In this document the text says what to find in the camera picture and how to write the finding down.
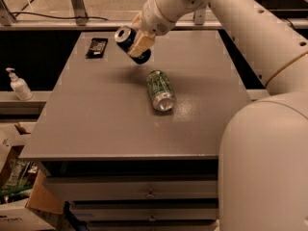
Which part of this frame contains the black cable behind rail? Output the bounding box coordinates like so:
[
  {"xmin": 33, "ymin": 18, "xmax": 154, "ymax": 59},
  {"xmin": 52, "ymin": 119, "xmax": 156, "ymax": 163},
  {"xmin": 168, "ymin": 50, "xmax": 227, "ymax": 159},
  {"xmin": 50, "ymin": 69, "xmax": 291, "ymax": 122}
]
[{"xmin": 9, "ymin": 11, "xmax": 110, "ymax": 22}]

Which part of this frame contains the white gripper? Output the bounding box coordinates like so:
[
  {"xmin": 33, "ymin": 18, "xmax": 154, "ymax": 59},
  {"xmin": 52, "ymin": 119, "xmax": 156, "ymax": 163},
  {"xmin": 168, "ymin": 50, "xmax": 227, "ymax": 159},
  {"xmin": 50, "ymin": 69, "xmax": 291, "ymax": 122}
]
[{"xmin": 128, "ymin": 0, "xmax": 175, "ymax": 58}]

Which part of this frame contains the white pump bottle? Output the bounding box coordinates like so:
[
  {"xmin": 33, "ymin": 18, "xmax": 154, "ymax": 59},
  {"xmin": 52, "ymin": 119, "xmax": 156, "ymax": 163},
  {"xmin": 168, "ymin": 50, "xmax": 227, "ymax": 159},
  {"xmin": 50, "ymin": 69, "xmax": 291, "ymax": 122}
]
[{"xmin": 6, "ymin": 67, "xmax": 33, "ymax": 101}]

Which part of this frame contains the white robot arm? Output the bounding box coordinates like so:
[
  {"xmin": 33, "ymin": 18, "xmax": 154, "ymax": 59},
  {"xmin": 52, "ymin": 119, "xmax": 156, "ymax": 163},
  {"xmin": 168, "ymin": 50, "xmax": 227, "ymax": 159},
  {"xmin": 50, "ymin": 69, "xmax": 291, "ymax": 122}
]
[{"xmin": 130, "ymin": 0, "xmax": 308, "ymax": 231}]

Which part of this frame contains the black candy bar wrapper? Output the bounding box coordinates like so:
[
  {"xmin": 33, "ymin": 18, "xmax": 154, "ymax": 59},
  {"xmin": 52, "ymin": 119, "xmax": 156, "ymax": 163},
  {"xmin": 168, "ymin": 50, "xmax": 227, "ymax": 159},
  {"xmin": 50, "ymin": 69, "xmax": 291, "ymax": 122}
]
[{"xmin": 86, "ymin": 38, "xmax": 108, "ymax": 59}]

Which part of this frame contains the white box lower left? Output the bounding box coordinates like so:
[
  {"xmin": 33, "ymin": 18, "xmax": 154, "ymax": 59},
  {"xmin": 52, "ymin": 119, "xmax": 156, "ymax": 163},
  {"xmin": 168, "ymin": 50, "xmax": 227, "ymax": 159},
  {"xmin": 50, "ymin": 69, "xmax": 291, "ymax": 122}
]
[{"xmin": 0, "ymin": 199, "xmax": 59, "ymax": 231}]

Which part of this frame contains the blue pepsi can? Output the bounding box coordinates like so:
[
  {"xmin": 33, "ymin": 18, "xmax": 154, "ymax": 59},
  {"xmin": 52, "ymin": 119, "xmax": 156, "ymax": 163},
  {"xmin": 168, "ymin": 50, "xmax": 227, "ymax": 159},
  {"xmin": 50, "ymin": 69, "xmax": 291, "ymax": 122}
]
[{"xmin": 115, "ymin": 26, "xmax": 151, "ymax": 64}]

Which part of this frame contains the cardboard box with snacks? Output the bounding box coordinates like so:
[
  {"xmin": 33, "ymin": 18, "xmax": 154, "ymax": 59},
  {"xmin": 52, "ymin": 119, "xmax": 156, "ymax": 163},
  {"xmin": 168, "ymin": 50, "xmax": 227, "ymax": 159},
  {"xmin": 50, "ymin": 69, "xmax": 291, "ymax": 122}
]
[{"xmin": 0, "ymin": 122, "xmax": 64, "ymax": 215}]

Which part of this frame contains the grey drawer cabinet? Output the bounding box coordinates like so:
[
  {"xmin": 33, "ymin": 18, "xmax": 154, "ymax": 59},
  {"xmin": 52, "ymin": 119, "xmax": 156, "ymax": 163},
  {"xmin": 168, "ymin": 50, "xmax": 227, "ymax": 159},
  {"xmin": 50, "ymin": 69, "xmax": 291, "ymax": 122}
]
[{"xmin": 22, "ymin": 31, "xmax": 250, "ymax": 231}]

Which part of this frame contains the green soda can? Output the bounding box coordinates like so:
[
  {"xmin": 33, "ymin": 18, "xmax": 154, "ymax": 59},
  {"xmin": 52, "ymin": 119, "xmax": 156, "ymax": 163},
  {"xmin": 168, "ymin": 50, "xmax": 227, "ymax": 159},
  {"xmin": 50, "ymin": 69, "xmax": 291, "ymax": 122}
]
[{"xmin": 146, "ymin": 70, "xmax": 175, "ymax": 112}]

